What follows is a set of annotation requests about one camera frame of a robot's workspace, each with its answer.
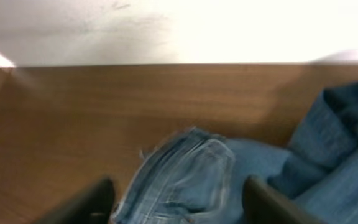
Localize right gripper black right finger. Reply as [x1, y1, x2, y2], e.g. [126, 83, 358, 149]
[242, 175, 324, 224]

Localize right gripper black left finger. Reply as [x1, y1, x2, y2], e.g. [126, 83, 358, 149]
[33, 177, 115, 224]

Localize blue denim jeans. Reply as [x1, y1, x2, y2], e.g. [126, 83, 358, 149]
[111, 82, 358, 223]

